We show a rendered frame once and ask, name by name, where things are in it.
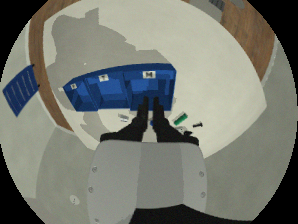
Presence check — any blue three-compartment bin rack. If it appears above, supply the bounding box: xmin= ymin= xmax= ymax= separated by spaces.
xmin=63 ymin=63 xmax=177 ymax=112

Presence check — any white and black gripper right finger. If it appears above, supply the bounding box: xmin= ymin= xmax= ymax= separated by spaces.
xmin=153 ymin=97 xmax=199 ymax=146

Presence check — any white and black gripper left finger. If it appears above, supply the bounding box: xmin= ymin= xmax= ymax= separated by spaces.
xmin=100 ymin=96 xmax=149 ymax=142

